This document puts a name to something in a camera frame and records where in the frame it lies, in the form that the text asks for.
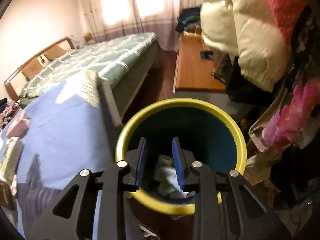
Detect dark brown handbag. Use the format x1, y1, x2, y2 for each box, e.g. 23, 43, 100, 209
212, 52, 273, 103

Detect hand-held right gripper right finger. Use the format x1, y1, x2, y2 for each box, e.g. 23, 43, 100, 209
171, 137, 292, 240

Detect blue printed tablecloth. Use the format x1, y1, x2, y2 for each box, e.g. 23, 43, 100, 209
0, 71, 125, 240

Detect brown pillow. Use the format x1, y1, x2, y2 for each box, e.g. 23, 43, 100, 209
21, 61, 43, 80
45, 45, 67, 60

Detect red dotted garment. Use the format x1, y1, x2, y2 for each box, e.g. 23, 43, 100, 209
257, 0, 308, 45

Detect wooden dresser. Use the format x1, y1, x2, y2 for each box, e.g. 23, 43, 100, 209
172, 27, 228, 94

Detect cream puffer jacket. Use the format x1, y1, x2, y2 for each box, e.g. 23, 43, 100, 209
200, 0, 287, 93

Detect small beige packet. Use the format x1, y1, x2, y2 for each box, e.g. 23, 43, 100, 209
0, 137, 24, 178

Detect wooden bed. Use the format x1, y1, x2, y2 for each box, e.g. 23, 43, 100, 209
4, 32, 160, 120

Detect pink sheer curtain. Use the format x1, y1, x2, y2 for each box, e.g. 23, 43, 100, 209
76, 0, 200, 50

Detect black hanging garment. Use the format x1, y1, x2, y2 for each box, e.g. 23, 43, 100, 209
285, 2, 320, 100

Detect pile of dark clothes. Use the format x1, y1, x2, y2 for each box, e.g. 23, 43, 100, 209
176, 7, 203, 33

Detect green plastic bag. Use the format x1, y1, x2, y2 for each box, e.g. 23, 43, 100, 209
152, 155, 175, 198

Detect green plaid duvet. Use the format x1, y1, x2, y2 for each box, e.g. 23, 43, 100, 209
19, 32, 160, 120

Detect beige garment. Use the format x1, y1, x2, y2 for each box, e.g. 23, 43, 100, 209
247, 120, 283, 180

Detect yellow rimmed blue trash bin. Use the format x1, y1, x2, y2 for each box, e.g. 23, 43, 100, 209
115, 97, 248, 215

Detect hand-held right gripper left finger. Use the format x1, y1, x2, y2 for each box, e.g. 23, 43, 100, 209
25, 137, 148, 240

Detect pink floral garment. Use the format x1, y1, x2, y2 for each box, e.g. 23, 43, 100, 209
262, 77, 320, 153

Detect pile of clothes on nightstand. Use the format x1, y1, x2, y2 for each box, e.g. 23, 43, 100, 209
0, 97, 22, 130

